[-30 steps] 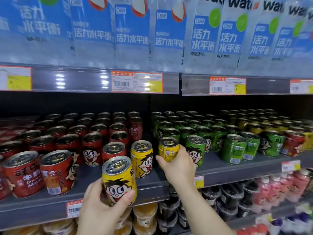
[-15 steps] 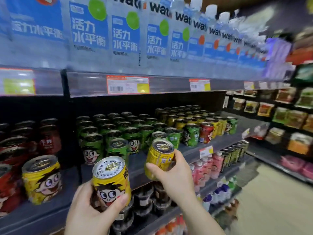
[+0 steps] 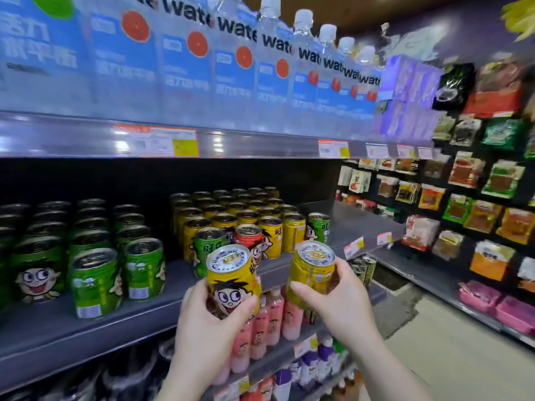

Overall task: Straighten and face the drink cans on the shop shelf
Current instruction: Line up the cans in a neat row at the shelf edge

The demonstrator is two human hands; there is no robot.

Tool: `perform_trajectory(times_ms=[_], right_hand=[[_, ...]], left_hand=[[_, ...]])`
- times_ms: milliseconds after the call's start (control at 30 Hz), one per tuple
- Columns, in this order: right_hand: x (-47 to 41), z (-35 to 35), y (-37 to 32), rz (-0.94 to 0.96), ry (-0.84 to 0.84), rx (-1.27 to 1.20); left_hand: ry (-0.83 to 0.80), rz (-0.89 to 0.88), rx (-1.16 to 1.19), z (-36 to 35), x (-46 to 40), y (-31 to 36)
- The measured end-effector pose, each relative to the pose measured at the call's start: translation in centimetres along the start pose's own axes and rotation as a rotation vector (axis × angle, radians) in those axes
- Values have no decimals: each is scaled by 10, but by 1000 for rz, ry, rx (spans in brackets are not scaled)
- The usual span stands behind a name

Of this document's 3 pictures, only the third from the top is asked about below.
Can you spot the person's right hand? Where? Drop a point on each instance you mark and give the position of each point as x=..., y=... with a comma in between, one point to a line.
x=347, y=309

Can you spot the person's left hand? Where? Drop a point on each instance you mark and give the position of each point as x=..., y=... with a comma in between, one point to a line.
x=200, y=338

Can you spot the rows of yellow cans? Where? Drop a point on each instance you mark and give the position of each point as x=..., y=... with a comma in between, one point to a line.
x=292, y=233

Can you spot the rows of green cans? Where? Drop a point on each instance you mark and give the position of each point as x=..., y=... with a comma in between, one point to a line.
x=96, y=283

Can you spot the grey metal shelf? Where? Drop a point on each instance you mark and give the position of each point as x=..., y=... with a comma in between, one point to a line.
x=62, y=137
x=62, y=329
x=271, y=357

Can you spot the white mascot shelf sign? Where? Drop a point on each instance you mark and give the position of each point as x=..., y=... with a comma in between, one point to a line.
x=425, y=153
x=377, y=151

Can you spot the row of black yellow tins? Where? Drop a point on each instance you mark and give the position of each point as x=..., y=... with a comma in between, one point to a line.
x=365, y=271

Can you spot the orange yellow price tag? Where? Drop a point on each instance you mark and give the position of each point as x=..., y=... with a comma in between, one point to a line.
x=353, y=248
x=156, y=141
x=333, y=149
x=405, y=151
x=384, y=238
x=306, y=346

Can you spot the row of colourful drink bottles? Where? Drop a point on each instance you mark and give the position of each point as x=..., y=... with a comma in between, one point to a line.
x=309, y=363

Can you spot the row of pink drink bottles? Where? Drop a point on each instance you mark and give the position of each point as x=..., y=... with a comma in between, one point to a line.
x=273, y=317

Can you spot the pink plastic basket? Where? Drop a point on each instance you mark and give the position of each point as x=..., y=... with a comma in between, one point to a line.
x=480, y=298
x=516, y=315

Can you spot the stack of purple packets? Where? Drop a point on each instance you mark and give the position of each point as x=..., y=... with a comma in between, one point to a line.
x=409, y=96

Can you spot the row of blue label bottles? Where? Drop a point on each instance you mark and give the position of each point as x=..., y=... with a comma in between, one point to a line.
x=188, y=79

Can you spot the wall of hanging snack packets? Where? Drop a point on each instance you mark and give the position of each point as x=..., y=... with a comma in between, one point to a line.
x=501, y=179

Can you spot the white cartoon wall sticker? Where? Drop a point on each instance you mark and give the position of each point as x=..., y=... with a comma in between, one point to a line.
x=414, y=39

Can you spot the yellow banana wall sticker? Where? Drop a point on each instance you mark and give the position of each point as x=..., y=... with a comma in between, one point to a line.
x=520, y=16

